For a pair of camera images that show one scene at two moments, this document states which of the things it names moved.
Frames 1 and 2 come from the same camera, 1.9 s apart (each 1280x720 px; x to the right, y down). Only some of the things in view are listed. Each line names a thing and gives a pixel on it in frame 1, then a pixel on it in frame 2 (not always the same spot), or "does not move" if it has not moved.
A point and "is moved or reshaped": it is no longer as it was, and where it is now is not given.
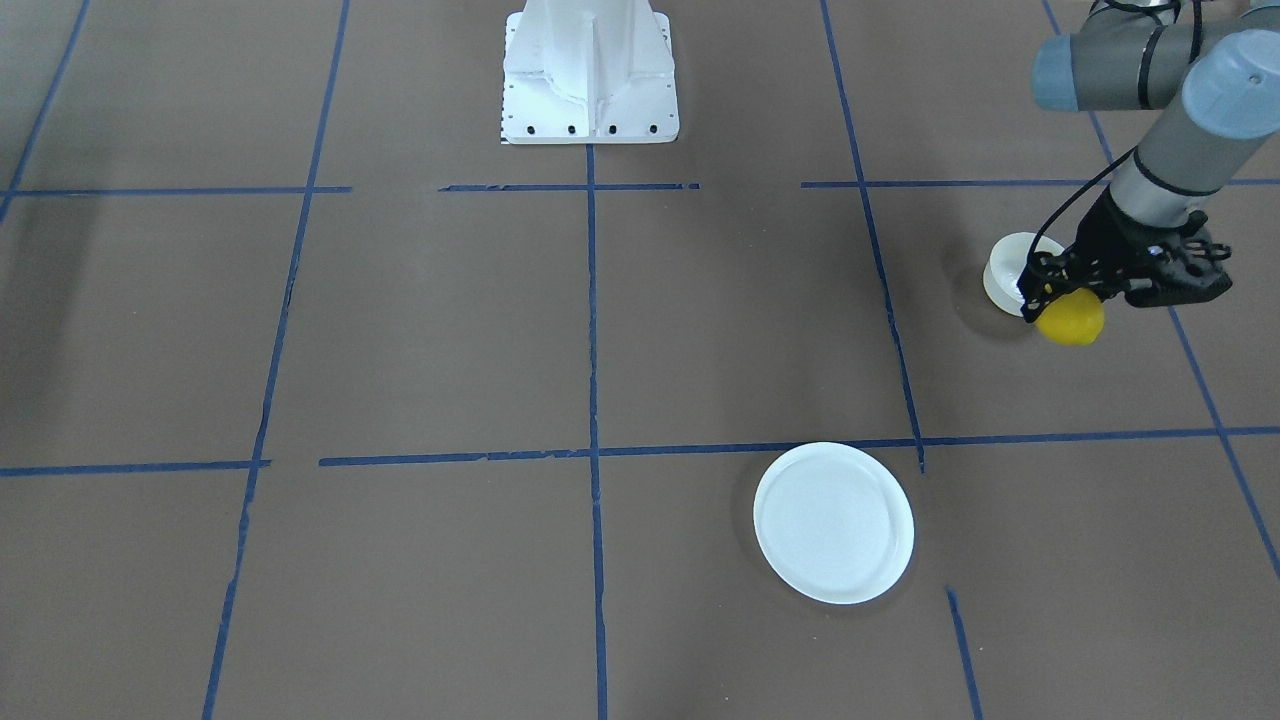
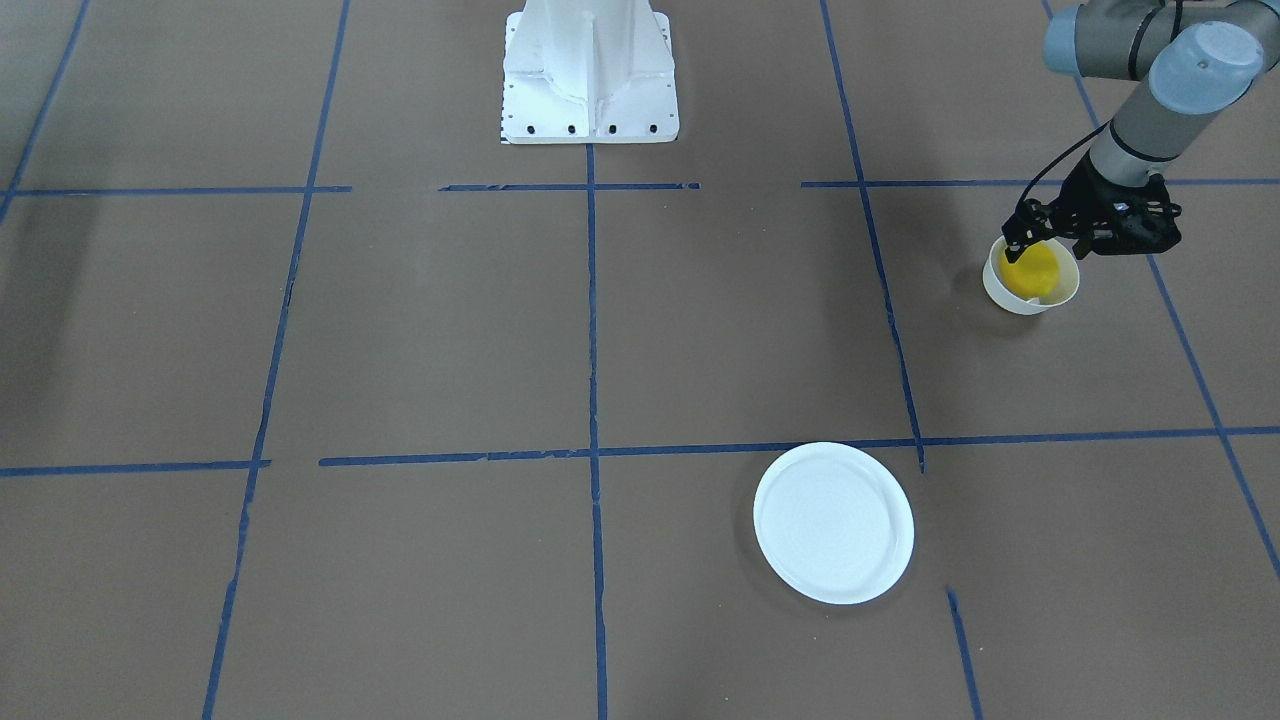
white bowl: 1005,265 does not move
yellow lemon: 1075,319 is moved or reshaped
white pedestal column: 589,71 does not move
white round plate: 836,521 does not move
